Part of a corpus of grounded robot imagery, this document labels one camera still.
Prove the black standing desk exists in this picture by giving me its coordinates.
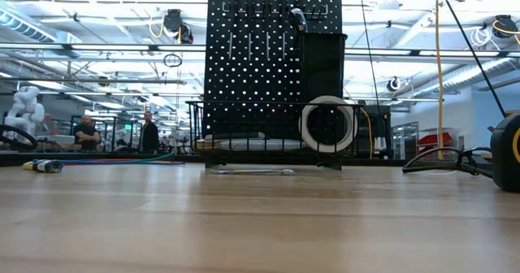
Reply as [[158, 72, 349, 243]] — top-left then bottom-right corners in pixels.
[[359, 104, 393, 160]]

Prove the person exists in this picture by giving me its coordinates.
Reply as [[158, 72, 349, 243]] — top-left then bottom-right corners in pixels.
[[72, 114, 102, 152], [137, 110, 161, 154], [40, 113, 61, 137]]

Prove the black plastic cup bin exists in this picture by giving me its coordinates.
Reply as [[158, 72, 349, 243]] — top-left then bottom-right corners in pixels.
[[298, 32, 349, 103]]

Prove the black metal pegboard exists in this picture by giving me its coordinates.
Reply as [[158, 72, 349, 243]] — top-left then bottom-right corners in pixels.
[[204, 0, 344, 171]]

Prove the silver combination wrench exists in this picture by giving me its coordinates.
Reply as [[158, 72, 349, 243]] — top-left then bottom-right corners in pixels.
[[208, 167, 295, 176]]

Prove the brown cardboard box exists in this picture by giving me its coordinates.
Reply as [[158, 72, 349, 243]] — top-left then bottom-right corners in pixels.
[[487, 109, 520, 134]]

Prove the black round hoop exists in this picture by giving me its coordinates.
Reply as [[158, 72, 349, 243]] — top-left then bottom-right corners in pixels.
[[0, 124, 39, 152]]

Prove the thick yellow hanging cable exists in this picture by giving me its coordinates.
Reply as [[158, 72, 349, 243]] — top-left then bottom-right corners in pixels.
[[434, 0, 446, 160]]

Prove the thin yellow cable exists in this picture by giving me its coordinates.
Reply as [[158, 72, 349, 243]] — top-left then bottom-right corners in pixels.
[[343, 84, 374, 160]]

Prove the silver hook rail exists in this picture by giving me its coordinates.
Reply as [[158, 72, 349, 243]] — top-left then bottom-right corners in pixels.
[[222, 2, 329, 21]]

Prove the black wire basket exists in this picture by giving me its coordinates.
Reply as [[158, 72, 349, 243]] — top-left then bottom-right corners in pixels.
[[185, 100, 363, 171]]

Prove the thin black hanging cable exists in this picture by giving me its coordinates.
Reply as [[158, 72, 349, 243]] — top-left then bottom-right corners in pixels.
[[358, 0, 383, 118]]

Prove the red bin shelf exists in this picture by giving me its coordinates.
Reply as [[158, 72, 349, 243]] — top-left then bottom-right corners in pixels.
[[417, 131, 454, 148]]

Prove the yellow black Stanley tape measure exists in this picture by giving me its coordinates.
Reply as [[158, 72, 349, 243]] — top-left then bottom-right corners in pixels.
[[489, 112, 520, 193]]

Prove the white masking tape roll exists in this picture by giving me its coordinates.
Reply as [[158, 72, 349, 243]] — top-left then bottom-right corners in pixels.
[[299, 95, 359, 154]]

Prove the black ceiling cable reel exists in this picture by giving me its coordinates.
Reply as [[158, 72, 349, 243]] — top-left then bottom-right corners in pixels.
[[178, 23, 195, 46], [164, 7, 184, 33], [493, 15, 520, 38], [385, 76, 403, 93]]

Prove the thick black slanted cable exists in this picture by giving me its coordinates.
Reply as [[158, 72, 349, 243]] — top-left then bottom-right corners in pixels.
[[436, 0, 509, 119]]

